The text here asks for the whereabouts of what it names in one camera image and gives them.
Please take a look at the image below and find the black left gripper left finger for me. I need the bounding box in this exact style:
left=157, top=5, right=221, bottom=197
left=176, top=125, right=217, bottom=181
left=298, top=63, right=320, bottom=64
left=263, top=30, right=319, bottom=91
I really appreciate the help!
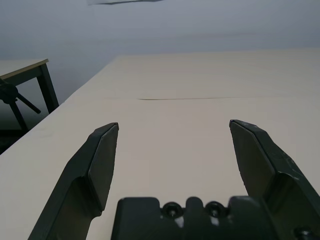
left=27, top=122, right=120, bottom=240

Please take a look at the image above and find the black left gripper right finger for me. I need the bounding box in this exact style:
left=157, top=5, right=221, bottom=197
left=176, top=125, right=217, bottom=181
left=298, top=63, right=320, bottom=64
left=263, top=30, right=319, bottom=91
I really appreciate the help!
left=229, top=119, right=320, bottom=240

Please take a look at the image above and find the black tripod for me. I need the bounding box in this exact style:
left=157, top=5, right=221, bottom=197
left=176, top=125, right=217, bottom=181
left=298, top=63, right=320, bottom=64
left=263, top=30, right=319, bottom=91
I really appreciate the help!
left=0, top=77, right=41, bottom=132

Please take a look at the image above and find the side table with black legs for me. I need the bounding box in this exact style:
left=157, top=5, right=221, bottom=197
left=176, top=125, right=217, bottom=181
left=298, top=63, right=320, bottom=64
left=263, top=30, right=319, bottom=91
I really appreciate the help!
left=0, top=58, right=60, bottom=153

